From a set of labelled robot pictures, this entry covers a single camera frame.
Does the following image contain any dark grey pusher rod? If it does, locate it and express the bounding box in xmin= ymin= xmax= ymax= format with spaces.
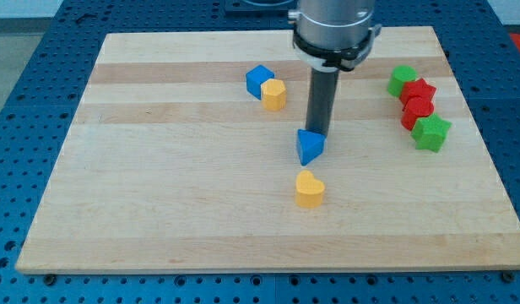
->
xmin=305 ymin=68 xmax=339 ymax=137

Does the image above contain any blue triangle block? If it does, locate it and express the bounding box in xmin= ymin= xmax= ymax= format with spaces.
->
xmin=296 ymin=129 xmax=326 ymax=166

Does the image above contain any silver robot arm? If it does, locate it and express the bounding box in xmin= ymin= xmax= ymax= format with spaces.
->
xmin=288 ymin=0 xmax=382 ymax=136

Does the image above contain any yellow hexagon block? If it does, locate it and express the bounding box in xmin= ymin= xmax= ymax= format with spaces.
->
xmin=261 ymin=79 xmax=286 ymax=111

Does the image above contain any blue cube block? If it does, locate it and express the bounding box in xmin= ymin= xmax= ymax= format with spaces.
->
xmin=246 ymin=65 xmax=275 ymax=100

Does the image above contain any green cylinder block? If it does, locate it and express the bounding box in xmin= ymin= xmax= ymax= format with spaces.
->
xmin=387 ymin=65 xmax=418 ymax=97

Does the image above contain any red cylinder block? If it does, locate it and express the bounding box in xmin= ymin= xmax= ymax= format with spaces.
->
xmin=401 ymin=96 xmax=434 ymax=131

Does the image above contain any red star block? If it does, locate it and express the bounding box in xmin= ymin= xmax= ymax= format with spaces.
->
xmin=399 ymin=79 xmax=436 ymax=109

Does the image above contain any yellow heart block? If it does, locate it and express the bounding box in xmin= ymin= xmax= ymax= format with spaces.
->
xmin=295 ymin=170 xmax=326 ymax=209

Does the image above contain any green star block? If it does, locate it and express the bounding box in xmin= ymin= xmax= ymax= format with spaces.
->
xmin=411 ymin=113 xmax=452 ymax=153

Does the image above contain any wooden board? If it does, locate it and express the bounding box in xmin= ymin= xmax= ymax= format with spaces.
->
xmin=16 ymin=26 xmax=520 ymax=274

